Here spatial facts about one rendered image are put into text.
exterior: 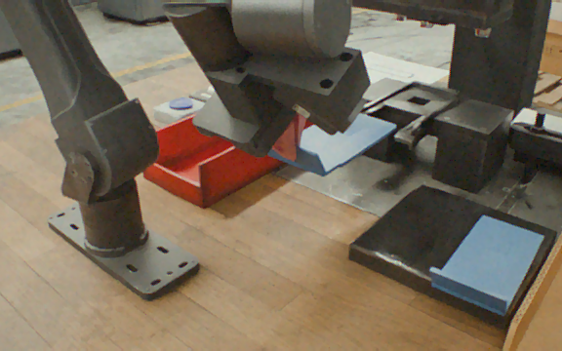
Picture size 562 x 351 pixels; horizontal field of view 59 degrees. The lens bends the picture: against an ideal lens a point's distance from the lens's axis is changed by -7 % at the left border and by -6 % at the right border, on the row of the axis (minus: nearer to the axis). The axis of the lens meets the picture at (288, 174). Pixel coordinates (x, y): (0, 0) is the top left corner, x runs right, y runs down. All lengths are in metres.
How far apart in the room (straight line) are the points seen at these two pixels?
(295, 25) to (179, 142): 0.43
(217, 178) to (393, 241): 0.22
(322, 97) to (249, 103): 0.07
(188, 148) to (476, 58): 0.49
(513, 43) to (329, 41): 0.59
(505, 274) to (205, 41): 0.34
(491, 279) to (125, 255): 0.36
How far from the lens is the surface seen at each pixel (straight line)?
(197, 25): 0.36
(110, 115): 0.49
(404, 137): 0.62
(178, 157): 0.73
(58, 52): 0.49
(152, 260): 0.54
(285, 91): 0.36
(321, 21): 0.32
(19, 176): 0.78
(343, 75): 0.34
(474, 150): 0.67
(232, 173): 0.64
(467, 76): 0.93
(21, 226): 0.66
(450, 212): 0.61
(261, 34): 0.33
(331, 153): 0.53
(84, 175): 0.49
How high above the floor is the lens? 1.24
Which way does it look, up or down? 29 degrees down
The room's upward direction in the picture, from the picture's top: straight up
